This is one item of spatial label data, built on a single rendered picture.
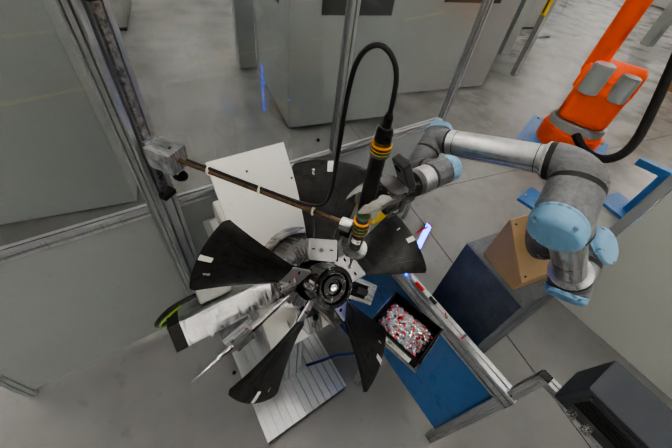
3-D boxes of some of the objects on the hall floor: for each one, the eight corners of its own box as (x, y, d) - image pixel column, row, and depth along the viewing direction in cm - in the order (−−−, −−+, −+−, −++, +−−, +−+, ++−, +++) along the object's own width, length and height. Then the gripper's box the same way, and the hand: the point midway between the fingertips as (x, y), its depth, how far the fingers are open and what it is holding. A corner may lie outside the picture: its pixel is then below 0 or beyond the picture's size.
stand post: (281, 378, 177) (278, 302, 114) (295, 369, 181) (300, 291, 118) (284, 385, 175) (284, 312, 111) (299, 376, 179) (306, 300, 115)
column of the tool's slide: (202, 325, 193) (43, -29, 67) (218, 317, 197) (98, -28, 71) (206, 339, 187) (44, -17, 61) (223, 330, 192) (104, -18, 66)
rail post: (424, 435, 166) (493, 397, 111) (430, 430, 168) (500, 391, 113) (430, 443, 164) (502, 409, 109) (435, 438, 165) (509, 402, 111)
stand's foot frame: (225, 335, 190) (223, 330, 184) (292, 299, 211) (293, 294, 205) (268, 445, 156) (268, 443, 150) (344, 389, 177) (346, 385, 171)
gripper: (425, 209, 84) (362, 239, 75) (397, 183, 91) (335, 208, 81) (435, 185, 78) (368, 216, 69) (405, 159, 85) (339, 183, 75)
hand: (357, 201), depth 73 cm, fingers closed on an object, 4 cm apart
